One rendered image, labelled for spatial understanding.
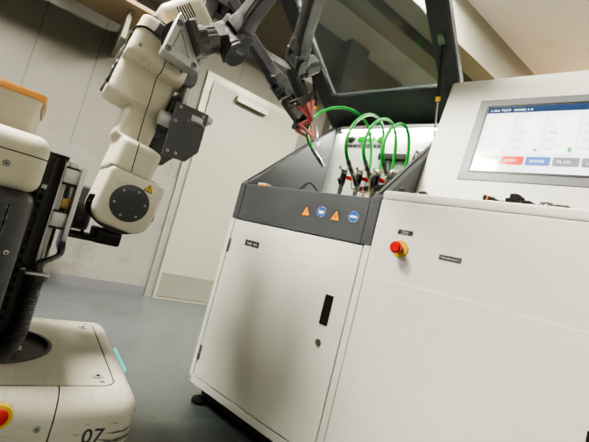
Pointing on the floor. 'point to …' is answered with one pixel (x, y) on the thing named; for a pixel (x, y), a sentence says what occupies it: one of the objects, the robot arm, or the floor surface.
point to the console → (471, 304)
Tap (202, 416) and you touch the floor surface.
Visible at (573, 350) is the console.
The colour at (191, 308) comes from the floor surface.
